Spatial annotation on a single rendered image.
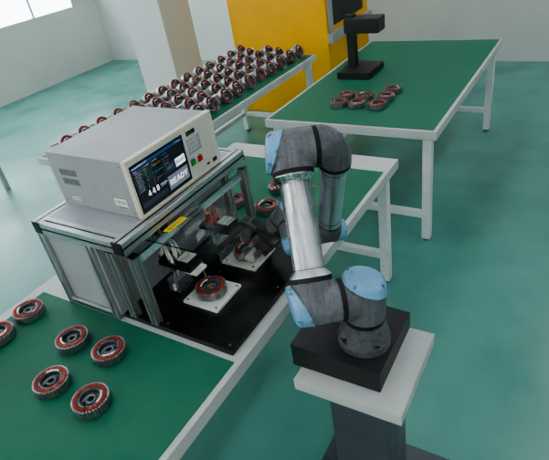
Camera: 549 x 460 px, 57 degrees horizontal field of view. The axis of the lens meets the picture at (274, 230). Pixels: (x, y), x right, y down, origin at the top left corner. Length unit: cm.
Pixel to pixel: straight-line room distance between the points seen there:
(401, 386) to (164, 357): 73
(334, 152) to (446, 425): 137
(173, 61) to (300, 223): 442
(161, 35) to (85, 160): 396
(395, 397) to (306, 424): 94
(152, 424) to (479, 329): 174
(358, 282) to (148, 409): 71
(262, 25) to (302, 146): 414
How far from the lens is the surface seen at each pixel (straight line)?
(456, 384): 248
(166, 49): 562
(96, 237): 167
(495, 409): 243
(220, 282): 180
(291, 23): 527
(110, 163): 165
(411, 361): 155
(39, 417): 172
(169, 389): 160
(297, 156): 134
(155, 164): 169
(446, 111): 316
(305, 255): 133
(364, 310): 135
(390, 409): 144
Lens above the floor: 190
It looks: 33 degrees down
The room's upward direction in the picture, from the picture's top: 10 degrees counter-clockwise
